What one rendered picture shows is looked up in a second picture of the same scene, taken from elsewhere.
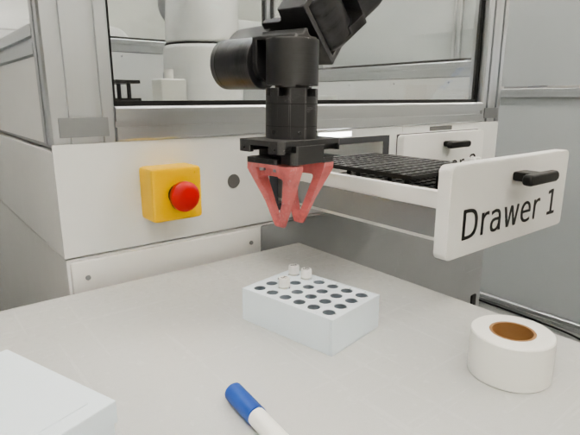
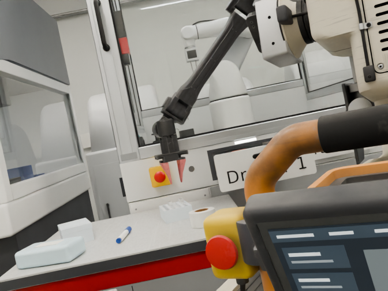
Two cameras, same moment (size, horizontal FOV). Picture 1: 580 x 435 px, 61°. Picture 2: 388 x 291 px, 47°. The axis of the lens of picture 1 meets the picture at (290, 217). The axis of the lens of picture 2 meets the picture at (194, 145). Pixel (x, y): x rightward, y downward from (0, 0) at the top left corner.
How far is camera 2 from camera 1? 1.08 m
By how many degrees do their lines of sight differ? 39
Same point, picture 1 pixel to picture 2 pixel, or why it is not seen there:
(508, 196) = not seen: hidden behind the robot
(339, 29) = (181, 112)
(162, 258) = (163, 202)
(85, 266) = (134, 205)
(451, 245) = (223, 185)
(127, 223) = (148, 189)
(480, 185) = (235, 160)
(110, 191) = (140, 177)
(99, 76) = (131, 138)
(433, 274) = not seen: hidden behind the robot
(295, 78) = (162, 134)
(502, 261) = not seen: outside the picture
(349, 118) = (253, 131)
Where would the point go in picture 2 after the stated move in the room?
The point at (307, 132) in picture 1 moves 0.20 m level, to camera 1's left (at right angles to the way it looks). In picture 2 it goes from (170, 150) to (125, 158)
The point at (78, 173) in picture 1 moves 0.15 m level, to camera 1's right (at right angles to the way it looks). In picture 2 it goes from (128, 172) to (159, 168)
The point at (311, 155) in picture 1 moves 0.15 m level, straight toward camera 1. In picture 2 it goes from (171, 158) to (137, 167)
